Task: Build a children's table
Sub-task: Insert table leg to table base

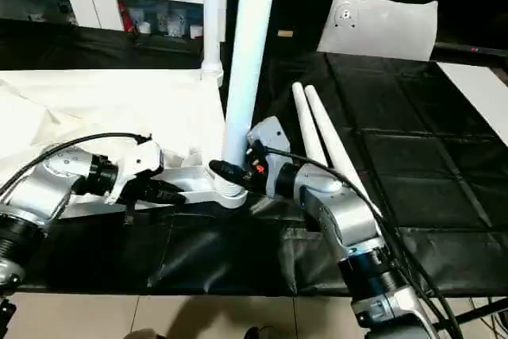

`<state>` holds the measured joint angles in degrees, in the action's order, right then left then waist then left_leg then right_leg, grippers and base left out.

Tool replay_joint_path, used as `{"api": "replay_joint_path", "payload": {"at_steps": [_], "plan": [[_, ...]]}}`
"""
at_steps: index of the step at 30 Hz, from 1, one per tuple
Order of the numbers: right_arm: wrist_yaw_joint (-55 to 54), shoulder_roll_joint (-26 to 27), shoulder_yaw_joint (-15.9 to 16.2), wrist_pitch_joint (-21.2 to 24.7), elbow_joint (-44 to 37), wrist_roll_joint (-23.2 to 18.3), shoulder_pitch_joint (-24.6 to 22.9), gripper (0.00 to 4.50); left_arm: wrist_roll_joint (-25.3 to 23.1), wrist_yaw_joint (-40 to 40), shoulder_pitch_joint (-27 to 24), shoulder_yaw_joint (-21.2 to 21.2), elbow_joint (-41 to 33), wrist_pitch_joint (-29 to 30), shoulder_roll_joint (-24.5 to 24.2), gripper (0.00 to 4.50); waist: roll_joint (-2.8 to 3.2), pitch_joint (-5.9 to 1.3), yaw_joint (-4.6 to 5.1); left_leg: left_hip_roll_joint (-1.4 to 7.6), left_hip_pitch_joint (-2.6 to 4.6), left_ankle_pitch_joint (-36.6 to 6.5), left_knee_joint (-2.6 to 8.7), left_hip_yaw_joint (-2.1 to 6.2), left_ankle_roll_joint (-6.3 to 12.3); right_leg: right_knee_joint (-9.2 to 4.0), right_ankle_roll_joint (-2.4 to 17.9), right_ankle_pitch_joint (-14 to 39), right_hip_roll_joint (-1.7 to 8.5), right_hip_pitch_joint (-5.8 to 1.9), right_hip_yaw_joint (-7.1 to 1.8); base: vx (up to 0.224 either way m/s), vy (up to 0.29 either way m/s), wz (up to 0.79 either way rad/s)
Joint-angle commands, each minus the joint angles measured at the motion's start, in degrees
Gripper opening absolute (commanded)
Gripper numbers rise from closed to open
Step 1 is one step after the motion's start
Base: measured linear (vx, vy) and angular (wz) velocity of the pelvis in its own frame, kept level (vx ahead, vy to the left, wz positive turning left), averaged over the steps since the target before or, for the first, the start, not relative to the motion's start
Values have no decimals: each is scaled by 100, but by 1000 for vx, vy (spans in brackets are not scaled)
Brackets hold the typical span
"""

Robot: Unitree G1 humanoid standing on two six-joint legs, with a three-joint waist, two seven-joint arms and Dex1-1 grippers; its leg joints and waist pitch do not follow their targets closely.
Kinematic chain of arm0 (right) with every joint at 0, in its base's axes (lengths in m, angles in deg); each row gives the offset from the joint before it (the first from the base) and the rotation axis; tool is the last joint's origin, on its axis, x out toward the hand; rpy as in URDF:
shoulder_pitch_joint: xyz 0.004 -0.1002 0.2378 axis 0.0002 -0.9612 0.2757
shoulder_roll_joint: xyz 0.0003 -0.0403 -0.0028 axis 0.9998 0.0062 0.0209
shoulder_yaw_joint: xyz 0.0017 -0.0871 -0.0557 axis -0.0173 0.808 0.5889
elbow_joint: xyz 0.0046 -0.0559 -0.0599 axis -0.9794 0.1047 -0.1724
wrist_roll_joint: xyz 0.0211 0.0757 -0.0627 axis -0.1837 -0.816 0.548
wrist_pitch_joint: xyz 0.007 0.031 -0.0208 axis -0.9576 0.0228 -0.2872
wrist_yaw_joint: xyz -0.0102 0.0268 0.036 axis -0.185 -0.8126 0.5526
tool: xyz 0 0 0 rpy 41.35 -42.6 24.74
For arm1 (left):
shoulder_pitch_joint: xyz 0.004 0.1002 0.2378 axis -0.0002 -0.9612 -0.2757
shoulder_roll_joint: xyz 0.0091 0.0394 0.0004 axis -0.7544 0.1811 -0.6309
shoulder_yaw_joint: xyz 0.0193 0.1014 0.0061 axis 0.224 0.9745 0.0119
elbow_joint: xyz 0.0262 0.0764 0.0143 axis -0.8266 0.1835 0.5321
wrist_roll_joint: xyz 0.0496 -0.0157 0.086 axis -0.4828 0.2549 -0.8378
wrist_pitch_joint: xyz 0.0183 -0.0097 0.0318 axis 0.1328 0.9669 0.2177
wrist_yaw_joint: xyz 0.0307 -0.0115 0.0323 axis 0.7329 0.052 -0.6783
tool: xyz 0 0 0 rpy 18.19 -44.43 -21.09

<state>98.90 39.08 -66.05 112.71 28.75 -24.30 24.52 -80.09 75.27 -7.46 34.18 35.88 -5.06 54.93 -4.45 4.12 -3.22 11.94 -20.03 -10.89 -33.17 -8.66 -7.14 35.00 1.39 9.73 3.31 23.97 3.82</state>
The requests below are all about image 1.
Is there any white plastic table top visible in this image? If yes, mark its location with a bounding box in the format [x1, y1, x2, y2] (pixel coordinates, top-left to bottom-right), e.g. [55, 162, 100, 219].
[0, 69, 249, 221]

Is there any white plastic table leg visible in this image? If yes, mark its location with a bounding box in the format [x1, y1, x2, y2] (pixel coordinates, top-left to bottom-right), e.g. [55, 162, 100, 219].
[216, 0, 281, 198]
[304, 85, 375, 206]
[291, 82, 329, 169]
[200, 0, 227, 90]

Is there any black work mat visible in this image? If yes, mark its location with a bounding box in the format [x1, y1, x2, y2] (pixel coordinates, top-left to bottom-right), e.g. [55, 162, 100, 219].
[0, 20, 508, 299]

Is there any white plastic bag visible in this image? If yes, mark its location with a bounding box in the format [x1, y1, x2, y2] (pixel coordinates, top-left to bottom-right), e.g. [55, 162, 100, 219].
[317, 0, 439, 62]

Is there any flat white board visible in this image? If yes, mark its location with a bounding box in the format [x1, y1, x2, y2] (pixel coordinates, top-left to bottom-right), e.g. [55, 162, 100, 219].
[437, 61, 508, 146]

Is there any black floor stand bar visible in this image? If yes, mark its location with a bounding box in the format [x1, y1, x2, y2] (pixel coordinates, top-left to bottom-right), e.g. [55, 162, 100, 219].
[452, 299, 508, 332]

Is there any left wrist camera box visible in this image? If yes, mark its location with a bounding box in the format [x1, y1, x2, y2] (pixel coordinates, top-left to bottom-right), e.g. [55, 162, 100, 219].
[115, 141, 166, 202]

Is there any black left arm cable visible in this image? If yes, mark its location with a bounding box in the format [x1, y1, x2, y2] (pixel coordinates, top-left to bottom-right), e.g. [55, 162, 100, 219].
[0, 133, 152, 198]

